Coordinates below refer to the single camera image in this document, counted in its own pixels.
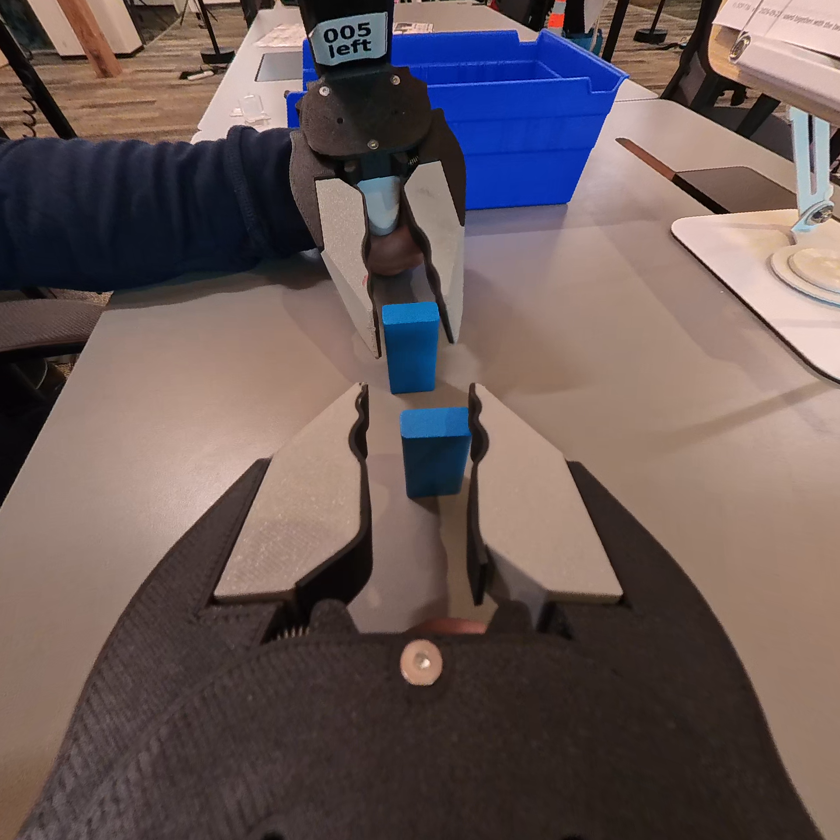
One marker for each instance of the blue plastic bin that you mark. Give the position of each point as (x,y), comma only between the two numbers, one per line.
(525,151)

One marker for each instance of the blue rectangular wooden block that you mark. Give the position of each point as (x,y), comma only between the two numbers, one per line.
(433,459)
(410,354)

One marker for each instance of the white paper sheet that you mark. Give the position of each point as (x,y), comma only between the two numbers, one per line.
(282,36)

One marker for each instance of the clear plastic item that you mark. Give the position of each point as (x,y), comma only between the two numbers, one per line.
(253,111)

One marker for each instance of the person's left hand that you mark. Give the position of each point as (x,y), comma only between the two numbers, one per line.
(394,256)

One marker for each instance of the orange traffic cone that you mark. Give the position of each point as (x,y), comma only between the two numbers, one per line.
(558,14)

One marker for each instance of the printed instruction sheet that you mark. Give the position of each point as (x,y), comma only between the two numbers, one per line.
(787,16)

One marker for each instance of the folded printed paper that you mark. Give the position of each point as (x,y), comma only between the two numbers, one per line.
(413,26)

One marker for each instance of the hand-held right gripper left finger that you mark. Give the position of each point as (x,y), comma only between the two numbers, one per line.
(289,525)

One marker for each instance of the black stanchion pole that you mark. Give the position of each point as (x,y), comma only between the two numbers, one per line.
(651,37)

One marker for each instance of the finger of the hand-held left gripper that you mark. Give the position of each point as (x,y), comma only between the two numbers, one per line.
(341,249)
(439,223)

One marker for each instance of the wooden leg desk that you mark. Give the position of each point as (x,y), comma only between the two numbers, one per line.
(92,39)

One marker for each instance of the person's left forearm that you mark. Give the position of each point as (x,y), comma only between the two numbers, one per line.
(131,210)

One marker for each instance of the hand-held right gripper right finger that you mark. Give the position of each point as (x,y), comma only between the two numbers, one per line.
(544,525)

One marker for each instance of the black floor stand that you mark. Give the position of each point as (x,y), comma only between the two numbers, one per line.
(216,56)

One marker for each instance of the black office chair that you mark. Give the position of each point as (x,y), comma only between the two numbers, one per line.
(46,325)
(689,79)

